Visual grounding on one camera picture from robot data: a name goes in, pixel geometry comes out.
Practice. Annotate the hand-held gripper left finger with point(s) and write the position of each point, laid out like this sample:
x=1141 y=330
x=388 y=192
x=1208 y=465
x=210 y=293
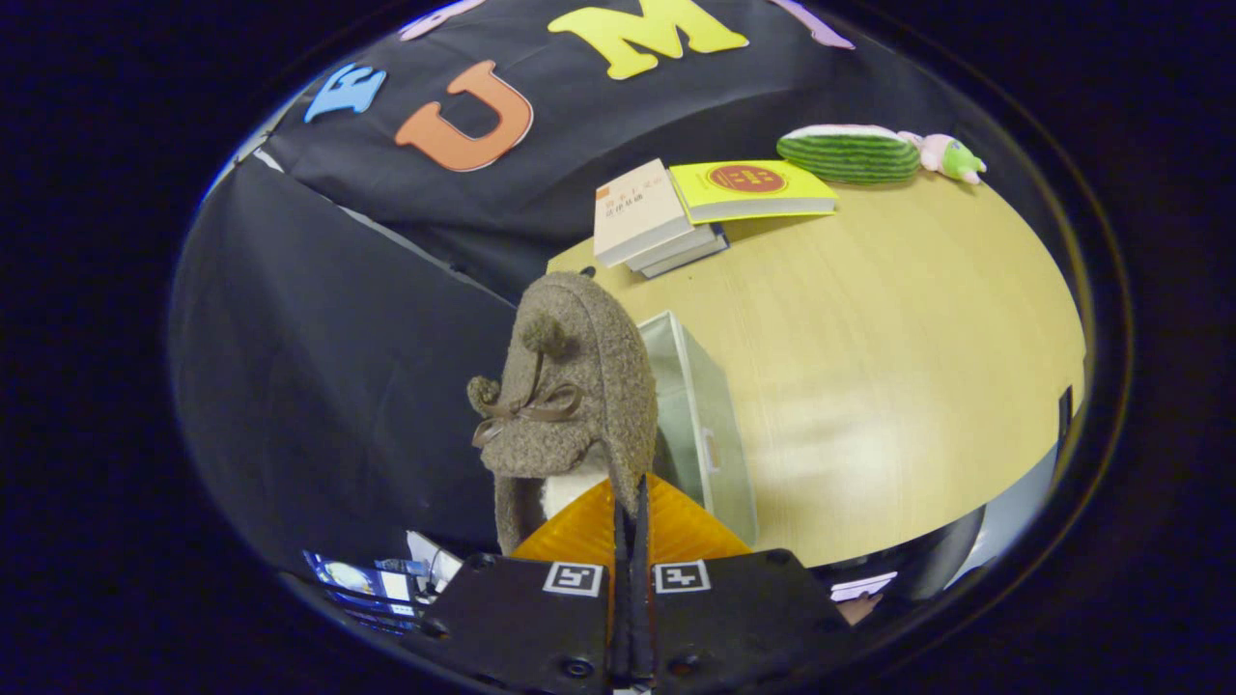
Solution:
x=521 y=618

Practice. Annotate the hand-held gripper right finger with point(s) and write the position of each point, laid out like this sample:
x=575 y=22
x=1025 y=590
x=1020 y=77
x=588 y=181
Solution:
x=734 y=618

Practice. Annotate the pale green storage box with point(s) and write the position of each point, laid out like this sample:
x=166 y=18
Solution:
x=710 y=425

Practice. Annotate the brown fleece shoe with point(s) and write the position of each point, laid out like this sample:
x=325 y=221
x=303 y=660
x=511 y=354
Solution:
x=589 y=328

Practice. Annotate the black backdrop cloth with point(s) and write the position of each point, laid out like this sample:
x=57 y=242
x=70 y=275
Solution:
x=328 y=367

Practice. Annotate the thin white book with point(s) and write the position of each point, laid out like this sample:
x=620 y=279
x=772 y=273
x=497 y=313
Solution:
x=705 y=256
x=695 y=241

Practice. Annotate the beige book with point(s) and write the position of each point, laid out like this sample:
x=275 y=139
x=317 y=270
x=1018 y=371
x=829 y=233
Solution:
x=637 y=212

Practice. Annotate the yellow book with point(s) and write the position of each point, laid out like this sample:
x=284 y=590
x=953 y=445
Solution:
x=753 y=183

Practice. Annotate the watermelon slice plush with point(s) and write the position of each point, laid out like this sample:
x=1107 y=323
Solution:
x=850 y=154

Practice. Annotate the pink and green plush toy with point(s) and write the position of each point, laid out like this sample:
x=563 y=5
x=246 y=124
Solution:
x=951 y=157

